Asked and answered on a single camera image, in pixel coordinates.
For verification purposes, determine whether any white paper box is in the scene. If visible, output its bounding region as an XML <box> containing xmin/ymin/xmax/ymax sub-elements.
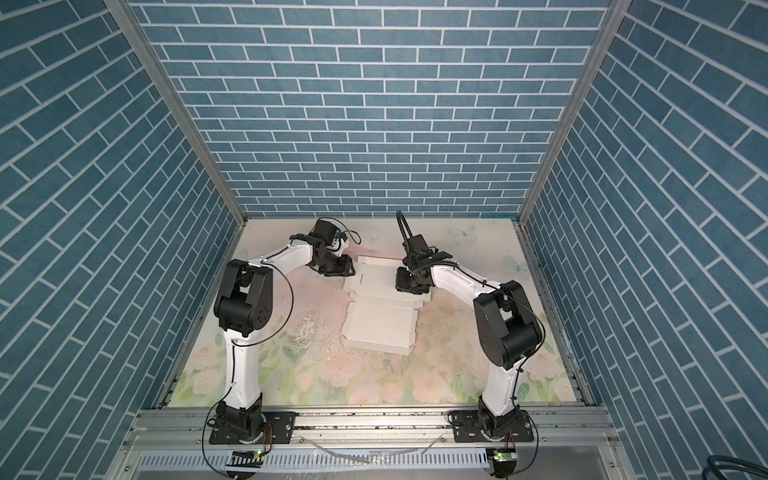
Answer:
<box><xmin>341</xmin><ymin>256</ymin><xmax>431</xmax><ymax>356</ymax></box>

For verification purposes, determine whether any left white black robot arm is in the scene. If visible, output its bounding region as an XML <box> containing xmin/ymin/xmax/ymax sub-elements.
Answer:
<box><xmin>213</xmin><ymin>217</ymin><xmax>362</xmax><ymax>444</ymax></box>

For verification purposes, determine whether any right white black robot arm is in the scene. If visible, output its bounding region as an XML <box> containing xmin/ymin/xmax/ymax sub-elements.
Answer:
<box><xmin>395</xmin><ymin>234</ymin><xmax>546</xmax><ymax>440</ymax></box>

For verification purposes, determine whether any right circuit board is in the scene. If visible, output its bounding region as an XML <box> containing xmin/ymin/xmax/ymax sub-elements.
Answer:
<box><xmin>486</xmin><ymin>447</ymin><xmax>518</xmax><ymax>477</ymax></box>

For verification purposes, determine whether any circuit board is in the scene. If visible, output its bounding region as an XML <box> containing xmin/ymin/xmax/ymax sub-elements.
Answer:
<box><xmin>225</xmin><ymin>450</ymin><xmax>264</xmax><ymax>472</ymax></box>
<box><xmin>486</xmin><ymin>447</ymin><xmax>518</xmax><ymax>477</ymax></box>

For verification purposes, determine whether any left circuit board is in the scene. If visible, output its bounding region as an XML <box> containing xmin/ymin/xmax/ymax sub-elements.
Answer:
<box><xmin>225</xmin><ymin>450</ymin><xmax>264</xmax><ymax>472</ymax></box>

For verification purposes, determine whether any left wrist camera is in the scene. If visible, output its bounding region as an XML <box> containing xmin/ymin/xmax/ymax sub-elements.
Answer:
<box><xmin>328</xmin><ymin>232</ymin><xmax>351</xmax><ymax>257</ymax></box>

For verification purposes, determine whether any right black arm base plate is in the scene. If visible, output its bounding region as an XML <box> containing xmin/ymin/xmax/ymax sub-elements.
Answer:
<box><xmin>446</xmin><ymin>409</ymin><xmax>535</xmax><ymax>443</ymax></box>

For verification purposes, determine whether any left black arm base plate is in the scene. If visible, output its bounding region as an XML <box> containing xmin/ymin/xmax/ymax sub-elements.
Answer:
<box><xmin>206</xmin><ymin>411</ymin><xmax>297</xmax><ymax>447</ymax></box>

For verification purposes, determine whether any left aluminium corner post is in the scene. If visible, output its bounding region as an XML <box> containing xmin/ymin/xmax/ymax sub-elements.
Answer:
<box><xmin>104</xmin><ymin>0</ymin><xmax>247</xmax><ymax>227</ymax></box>

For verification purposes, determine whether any aluminium corner post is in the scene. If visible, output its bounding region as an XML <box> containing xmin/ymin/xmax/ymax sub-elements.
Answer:
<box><xmin>518</xmin><ymin>0</ymin><xmax>631</xmax><ymax>226</ymax></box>
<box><xmin>104</xmin><ymin>0</ymin><xmax>247</xmax><ymax>227</ymax></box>

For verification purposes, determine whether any aluminium front rail frame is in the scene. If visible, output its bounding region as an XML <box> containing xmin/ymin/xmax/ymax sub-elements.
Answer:
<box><xmin>107</xmin><ymin>403</ymin><xmax>633</xmax><ymax>479</ymax></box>

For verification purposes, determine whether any right aluminium corner post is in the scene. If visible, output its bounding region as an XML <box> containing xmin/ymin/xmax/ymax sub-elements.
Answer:
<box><xmin>518</xmin><ymin>0</ymin><xmax>631</xmax><ymax>226</ymax></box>

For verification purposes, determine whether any black cable bottom right corner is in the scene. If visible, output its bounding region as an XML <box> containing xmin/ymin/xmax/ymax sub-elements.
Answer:
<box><xmin>701</xmin><ymin>454</ymin><xmax>768</xmax><ymax>480</ymax></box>

